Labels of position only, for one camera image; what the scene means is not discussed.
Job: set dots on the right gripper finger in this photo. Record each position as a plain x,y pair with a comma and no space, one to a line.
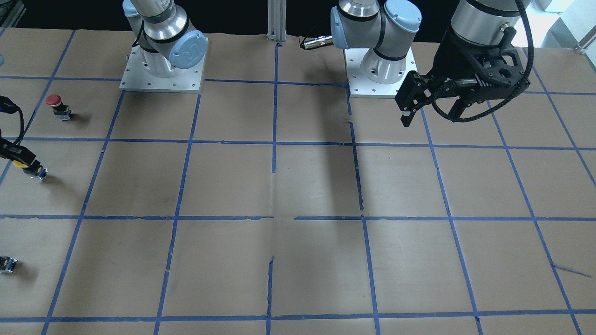
13,152

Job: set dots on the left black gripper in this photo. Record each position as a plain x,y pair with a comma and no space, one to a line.
448,56

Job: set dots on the yellow push button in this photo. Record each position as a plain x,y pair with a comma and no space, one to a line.
35,170

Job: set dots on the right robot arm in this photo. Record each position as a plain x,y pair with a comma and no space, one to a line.
66,83

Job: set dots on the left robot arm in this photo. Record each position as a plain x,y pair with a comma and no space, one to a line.
390,29

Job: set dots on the red push button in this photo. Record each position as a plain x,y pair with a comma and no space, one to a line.
62,111

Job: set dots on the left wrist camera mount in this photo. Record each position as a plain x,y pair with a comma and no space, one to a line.
496,65

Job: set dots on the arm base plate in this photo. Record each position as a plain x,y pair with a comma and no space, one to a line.
370,76
152,73

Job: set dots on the small black switch block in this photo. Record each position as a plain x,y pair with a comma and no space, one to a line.
7,264

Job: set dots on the silver cable connector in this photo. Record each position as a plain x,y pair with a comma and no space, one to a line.
321,41

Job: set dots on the aluminium frame post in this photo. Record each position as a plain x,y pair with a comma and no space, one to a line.
277,15

